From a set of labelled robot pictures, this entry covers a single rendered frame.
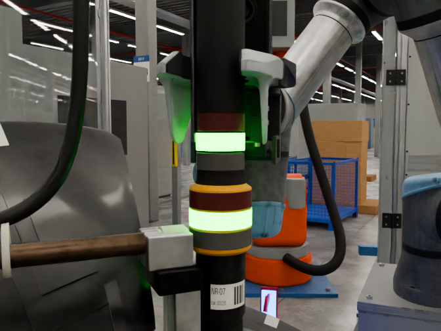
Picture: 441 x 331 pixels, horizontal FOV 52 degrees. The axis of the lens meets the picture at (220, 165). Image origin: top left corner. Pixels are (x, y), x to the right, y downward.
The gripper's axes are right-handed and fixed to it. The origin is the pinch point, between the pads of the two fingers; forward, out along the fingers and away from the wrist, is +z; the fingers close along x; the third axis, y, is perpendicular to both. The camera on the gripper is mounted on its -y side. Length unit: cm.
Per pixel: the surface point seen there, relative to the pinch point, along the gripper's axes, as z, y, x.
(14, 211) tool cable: 4.8, 9.1, 10.2
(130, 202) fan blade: -7.5, 10.5, 8.4
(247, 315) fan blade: -26.1, 27.1, 1.2
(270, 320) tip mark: -27.0, 27.9, -1.6
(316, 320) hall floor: -311, 146, -10
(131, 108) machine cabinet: -416, -18, 181
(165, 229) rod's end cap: -0.3, 10.9, 2.9
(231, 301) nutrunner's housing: -1.6, 15.9, -1.3
